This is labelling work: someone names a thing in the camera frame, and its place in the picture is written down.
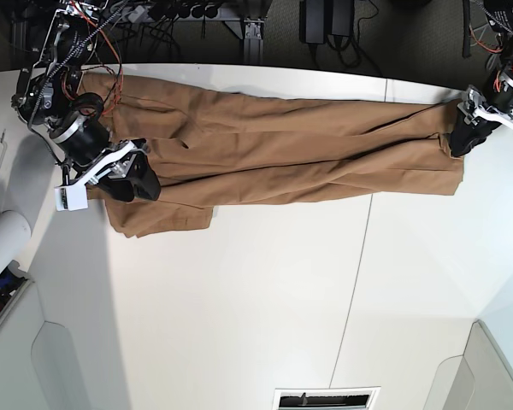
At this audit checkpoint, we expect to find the white paper roll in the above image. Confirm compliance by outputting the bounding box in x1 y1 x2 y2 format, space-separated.
0 211 32 274

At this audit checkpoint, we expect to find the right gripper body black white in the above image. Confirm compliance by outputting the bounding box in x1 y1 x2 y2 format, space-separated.
49 119 149 187

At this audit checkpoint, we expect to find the black power adapter left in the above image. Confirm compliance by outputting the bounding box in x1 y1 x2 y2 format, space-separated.
299 0 327 44

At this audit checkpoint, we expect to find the black power adapter right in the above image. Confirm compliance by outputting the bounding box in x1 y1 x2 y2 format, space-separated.
330 0 355 37

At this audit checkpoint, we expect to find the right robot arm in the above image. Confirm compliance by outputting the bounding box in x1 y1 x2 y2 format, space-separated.
11 1 161 211

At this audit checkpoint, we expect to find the grey right chair back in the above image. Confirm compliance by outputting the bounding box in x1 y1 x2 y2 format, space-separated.
424 320 513 410

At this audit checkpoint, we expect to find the brown t-shirt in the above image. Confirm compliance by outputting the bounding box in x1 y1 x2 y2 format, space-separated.
101 76 463 237

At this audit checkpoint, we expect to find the white power strip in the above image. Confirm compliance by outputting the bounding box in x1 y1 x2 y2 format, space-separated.
113 3 151 24

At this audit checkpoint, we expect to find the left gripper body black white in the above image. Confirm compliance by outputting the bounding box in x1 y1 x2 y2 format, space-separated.
458 63 513 130

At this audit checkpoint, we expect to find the grey chair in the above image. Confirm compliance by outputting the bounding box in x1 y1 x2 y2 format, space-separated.
424 320 513 410
0 281 91 409

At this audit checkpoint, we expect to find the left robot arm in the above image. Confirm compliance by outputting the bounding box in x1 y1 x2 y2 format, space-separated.
448 1 513 157

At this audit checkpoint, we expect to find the aluminium table leg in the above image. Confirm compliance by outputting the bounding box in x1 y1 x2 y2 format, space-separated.
223 17 266 66

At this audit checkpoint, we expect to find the black power adapter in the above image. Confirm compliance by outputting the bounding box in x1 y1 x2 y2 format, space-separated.
299 0 327 44
330 0 355 37

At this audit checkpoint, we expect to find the grey left chair back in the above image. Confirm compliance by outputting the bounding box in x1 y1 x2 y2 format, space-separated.
0 281 91 409

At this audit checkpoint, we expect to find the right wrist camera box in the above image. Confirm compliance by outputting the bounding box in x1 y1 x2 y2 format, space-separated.
55 184 88 212

